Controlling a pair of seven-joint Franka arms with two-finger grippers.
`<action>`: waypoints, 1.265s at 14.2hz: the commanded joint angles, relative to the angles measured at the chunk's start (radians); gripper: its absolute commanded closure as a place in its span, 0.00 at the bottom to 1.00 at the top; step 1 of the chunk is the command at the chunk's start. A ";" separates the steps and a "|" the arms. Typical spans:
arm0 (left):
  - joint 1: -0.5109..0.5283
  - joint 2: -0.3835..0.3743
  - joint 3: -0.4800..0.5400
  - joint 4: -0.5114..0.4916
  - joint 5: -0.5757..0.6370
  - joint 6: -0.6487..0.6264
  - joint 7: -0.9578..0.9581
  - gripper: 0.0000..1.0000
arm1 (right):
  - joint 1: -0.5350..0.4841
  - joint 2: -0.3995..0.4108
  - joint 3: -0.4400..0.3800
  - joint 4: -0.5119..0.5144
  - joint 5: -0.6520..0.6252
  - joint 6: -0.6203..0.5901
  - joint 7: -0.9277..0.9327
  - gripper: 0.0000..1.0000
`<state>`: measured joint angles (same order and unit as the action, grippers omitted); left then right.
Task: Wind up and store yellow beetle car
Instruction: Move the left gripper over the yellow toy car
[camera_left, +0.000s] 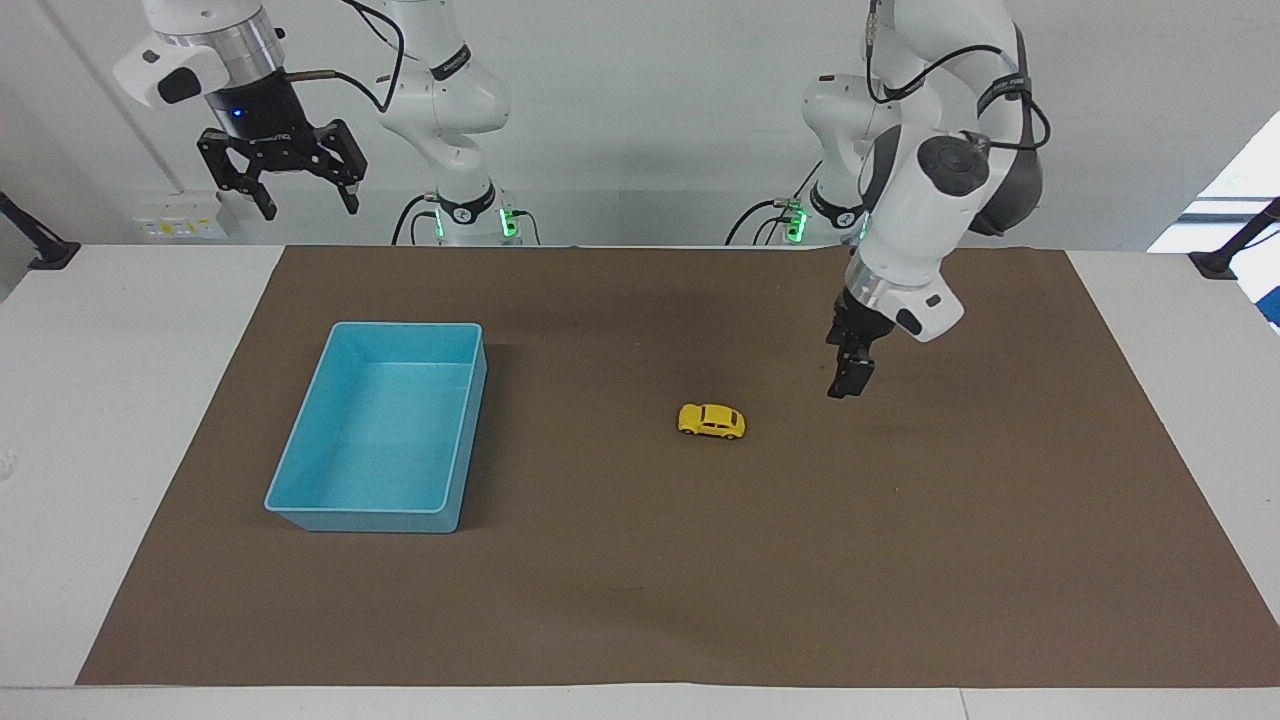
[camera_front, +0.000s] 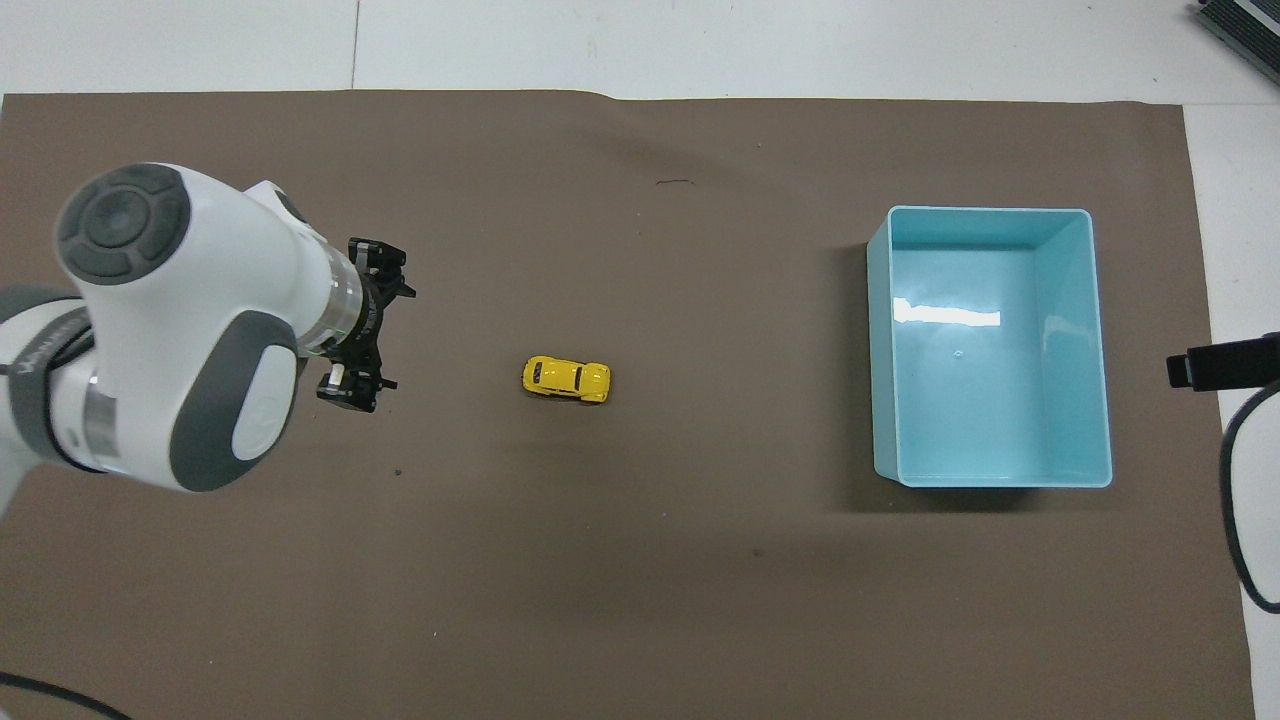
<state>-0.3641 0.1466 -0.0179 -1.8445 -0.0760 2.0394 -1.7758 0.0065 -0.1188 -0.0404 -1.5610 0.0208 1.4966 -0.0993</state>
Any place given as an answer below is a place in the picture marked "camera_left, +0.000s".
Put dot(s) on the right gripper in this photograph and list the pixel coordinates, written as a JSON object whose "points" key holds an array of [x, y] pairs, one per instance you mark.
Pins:
{"points": [[258, 115]]}

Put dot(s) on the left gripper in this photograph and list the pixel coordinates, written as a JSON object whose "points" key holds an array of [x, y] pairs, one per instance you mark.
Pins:
{"points": [[856, 318]]}

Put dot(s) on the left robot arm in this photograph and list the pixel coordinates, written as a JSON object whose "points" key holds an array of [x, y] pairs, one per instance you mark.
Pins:
{"points": [[930, 210]]}

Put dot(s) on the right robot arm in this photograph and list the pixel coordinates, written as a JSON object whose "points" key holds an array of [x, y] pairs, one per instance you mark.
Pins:
{"points": [[455, 95]]}

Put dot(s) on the yellow toy beetle car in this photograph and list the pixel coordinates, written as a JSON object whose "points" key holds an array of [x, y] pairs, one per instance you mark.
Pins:
{"points": [[712, 421]]}

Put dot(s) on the black stand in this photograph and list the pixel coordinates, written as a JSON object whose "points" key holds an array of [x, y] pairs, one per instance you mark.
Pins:
{"points": [[40, 245], [1235, 245]]}

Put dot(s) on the light blue plastic bin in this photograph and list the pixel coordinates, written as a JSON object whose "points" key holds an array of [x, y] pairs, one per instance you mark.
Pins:
{"points": [[385, 430]]}

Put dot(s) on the white wall socket box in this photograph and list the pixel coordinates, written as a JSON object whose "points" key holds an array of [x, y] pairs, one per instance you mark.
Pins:
{"points": [[180, 218]]}

